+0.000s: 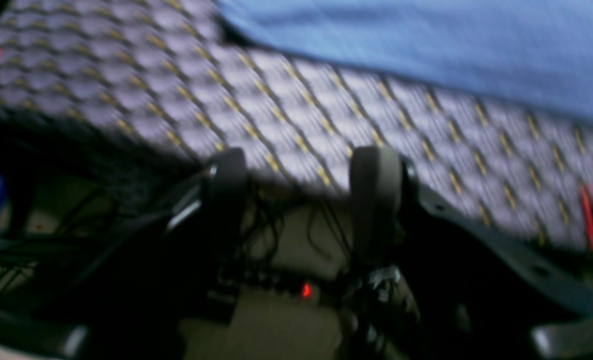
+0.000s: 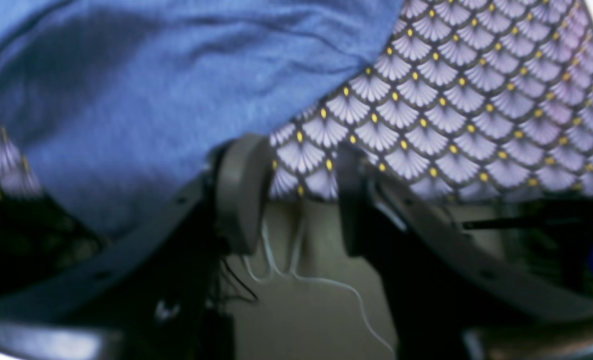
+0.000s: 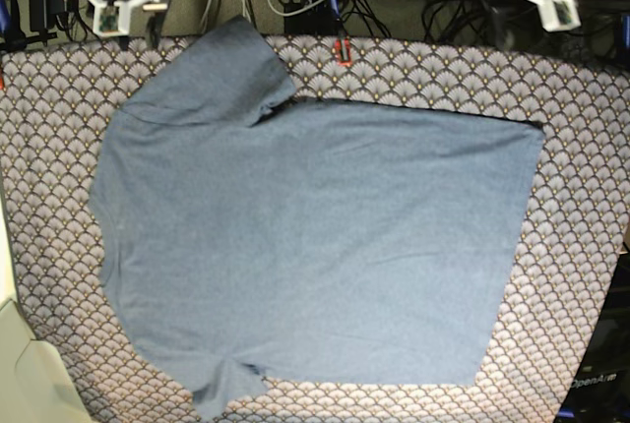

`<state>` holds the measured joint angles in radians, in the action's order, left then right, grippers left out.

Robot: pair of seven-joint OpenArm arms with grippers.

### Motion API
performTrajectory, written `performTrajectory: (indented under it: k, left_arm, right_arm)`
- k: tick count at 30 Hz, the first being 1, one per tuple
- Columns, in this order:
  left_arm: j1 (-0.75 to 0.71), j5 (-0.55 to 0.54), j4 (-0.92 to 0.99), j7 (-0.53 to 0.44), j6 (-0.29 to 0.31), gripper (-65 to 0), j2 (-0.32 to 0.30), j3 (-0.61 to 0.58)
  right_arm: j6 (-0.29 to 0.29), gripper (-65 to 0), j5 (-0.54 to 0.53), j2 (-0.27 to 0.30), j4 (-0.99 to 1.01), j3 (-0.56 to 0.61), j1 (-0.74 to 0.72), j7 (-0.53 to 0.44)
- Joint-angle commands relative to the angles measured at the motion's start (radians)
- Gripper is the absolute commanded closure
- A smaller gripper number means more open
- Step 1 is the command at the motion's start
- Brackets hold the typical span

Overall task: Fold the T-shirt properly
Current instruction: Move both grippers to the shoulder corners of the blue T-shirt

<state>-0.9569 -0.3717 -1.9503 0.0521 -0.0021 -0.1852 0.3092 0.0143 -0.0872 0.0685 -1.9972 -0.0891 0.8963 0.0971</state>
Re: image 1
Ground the black power strip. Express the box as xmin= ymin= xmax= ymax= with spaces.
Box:
xmin=217 ymin=266 xmax=343 ymax=307

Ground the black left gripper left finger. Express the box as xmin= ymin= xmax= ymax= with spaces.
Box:
xmin=166 ymin=148 xmax=249 ymax=280

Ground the blue T-shirt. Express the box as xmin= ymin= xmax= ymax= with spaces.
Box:
xmin=218 ymin=0 xmax=593 ymax=125

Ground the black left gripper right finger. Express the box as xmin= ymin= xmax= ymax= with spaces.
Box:
xmin=349 ymin=146 xmax=593 ymax=321

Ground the fan-patterned tablecloth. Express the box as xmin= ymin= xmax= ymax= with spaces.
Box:
xmin=0 ymin=0 xmax=593 ymax=253

